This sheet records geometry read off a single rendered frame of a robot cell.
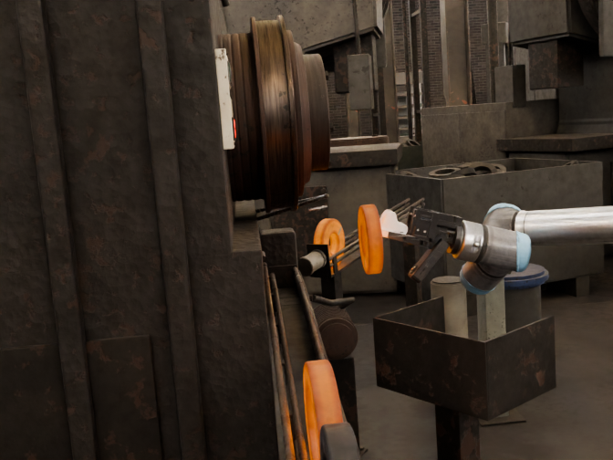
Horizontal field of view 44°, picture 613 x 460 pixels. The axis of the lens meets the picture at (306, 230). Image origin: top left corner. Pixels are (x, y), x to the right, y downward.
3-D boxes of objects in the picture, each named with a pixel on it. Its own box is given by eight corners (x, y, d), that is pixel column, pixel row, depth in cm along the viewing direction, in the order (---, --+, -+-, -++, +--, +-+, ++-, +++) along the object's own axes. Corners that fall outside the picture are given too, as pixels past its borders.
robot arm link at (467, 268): (499, 268, 193) (520, 245, 183) (485, 305, 188) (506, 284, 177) (466, 251, 194) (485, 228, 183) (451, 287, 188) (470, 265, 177)
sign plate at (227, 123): (223, 149, 139) (213, 48, 137) (225, 144, 165) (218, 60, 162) (235, 148, 140) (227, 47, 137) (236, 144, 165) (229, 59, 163)
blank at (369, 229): (366, 212, 163) (381, 210, 163) (356, 200, 178) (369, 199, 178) (370, 282, 166) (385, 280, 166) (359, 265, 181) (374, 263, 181)
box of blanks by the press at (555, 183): (447, 320, 398) (440, 172, 386) (379, 290, 475) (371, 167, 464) (607, 292, 431) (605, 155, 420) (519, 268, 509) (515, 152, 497)
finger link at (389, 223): (369, 206, 171) (409, 214, 172) (364, 232, 172) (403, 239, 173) (371, 207, 168) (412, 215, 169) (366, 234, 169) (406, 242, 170)
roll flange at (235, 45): (227, 229, 165) (207, 5, 158) (231, 205, 212) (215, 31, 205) (274, 224, 166) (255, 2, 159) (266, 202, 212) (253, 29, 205)
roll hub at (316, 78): (313, 174, 175) (304, 49, 170) (303, 167, 202) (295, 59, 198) (337, 172, 175) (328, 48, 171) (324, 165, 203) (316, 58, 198)
